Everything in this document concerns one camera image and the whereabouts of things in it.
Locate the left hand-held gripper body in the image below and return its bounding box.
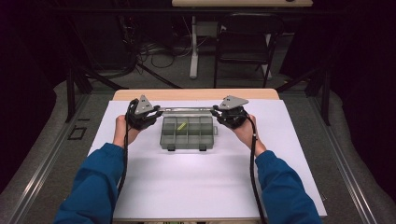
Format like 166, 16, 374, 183
126, 94, 156, 132

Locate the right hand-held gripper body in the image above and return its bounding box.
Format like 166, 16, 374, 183
219, 94, 250, 131

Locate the clear grey compartment organizer box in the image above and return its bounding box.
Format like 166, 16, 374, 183
159, 105, 219, 153

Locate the person's right hand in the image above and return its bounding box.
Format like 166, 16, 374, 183
233, 114, 268, 157

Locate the person's left hand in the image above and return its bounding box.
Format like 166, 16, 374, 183
112, 114, 141, 149

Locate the wooden table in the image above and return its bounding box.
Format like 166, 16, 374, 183
112, 88, 280, 102

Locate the white-legged wooden desk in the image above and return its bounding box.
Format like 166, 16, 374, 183
171, 0, 314, 80

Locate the black folding chair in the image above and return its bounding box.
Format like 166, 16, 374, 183
212, 12, 285, 90

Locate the black metal stand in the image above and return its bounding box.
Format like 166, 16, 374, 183
64, 60, 129, 124
276, 65, 332, 127

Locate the grey box under desk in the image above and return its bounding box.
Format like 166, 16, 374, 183
195, 21, 219, 39

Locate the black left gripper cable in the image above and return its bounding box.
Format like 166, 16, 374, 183
116, 98, 139, 200

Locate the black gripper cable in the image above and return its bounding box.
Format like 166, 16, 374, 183
116, 98, 139, 200
245, 112, 267, 224

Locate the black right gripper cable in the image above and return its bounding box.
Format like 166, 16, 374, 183
245, 112, 267, 224

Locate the tangle of floor cables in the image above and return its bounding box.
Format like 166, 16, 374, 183
135, 38, 194, 70

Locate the aluminium floor rail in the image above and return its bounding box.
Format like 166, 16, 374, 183
307, 92, 378, 224
5, 92, 92, 224

